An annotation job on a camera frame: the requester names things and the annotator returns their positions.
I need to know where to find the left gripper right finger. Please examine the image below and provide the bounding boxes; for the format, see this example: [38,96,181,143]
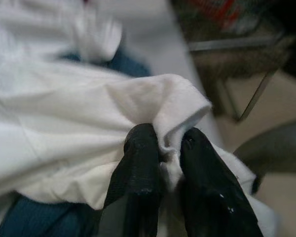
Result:
[179,127,265,237]

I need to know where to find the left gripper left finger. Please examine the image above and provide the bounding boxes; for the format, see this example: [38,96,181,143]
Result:
[98,122,164,237]

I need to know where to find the white t-shirt green blue print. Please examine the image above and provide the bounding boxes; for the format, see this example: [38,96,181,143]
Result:
[0,0,281,237]

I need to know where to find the blue jeans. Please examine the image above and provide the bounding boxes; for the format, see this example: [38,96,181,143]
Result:
[0,48,152,237]

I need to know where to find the brown woven stool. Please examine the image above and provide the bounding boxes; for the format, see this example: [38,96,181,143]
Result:
[171,0,296,123]

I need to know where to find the white table black legs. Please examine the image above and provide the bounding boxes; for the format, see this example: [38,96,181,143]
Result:
[120,0,225,151]

